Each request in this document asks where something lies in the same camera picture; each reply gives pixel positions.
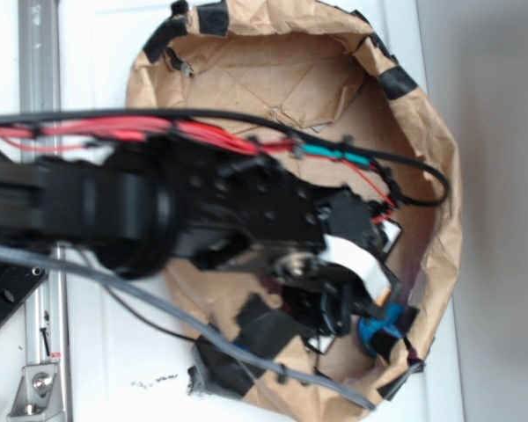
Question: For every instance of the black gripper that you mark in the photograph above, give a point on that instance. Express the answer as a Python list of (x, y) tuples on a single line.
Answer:
[(349, 277)]

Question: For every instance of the blue ball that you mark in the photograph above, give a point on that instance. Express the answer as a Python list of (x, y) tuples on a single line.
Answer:
[(378, 336)]

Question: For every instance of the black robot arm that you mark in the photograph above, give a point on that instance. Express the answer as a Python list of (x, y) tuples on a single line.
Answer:
[(136, 211)]

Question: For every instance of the brown paper bag enclosure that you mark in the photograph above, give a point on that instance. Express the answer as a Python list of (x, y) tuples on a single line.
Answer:
[(314, 87)]

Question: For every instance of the metal corner bracket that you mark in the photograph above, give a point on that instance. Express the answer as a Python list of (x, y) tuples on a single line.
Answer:
[(39, 396)]

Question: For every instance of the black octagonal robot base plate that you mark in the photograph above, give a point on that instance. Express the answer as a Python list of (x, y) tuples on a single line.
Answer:
[(17, 283)]

